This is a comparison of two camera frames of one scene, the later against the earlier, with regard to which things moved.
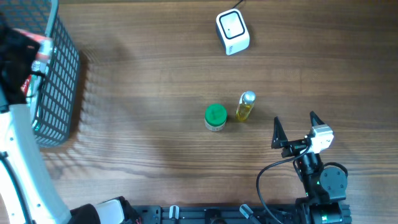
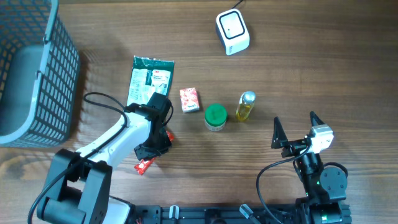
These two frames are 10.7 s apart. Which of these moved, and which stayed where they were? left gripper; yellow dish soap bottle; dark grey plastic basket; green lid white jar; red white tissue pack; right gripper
Moved: left gripper; red white tissue pack
Stayed: green lid white jar; yellow dish soap bottle; right gripper; dark grey plastic basket
